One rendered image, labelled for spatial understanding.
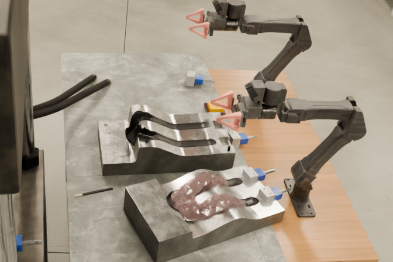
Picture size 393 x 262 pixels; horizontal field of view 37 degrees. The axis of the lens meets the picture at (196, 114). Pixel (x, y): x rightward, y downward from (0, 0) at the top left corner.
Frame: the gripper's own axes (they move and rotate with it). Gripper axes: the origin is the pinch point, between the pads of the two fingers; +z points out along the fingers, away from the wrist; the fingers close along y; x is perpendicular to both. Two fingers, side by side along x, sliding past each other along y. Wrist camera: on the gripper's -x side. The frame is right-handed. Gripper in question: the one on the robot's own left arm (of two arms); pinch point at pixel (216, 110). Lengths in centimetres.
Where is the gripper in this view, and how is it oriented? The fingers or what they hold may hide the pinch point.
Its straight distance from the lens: 187.3
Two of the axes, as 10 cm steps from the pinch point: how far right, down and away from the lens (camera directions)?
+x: -1.2, 8.0, 5.9
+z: -9.8, 0.0, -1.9
